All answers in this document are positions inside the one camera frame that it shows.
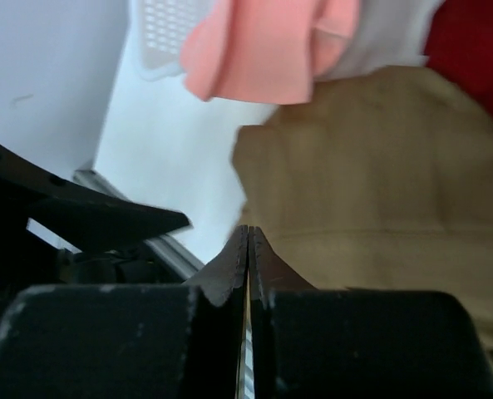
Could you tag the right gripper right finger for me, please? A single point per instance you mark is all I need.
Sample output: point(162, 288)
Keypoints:
point(357, 343)

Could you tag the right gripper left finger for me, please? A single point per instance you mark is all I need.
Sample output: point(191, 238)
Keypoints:
point(129, 340)

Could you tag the khaki brown skirt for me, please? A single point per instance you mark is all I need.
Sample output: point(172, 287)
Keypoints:
point(381, 181)

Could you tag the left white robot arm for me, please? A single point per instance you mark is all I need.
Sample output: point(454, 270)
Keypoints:
point(85, 218)

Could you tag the salmon pink skirt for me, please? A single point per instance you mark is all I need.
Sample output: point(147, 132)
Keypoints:
point(266, 51)

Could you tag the plain red skirt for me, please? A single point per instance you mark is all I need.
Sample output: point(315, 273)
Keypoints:
point(460, 47)

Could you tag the white plastic basket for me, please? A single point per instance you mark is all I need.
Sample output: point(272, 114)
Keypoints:
point(159, 29)

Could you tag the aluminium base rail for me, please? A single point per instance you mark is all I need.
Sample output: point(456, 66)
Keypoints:
point(122, 224)

